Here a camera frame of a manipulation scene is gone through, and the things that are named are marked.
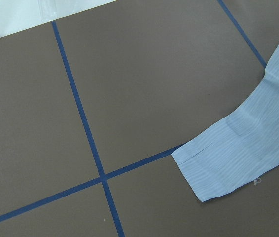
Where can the light blue button-up shirt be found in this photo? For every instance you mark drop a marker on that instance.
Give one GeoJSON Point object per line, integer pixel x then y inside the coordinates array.
{"type": "Point", "coordinates": [240, 147]}

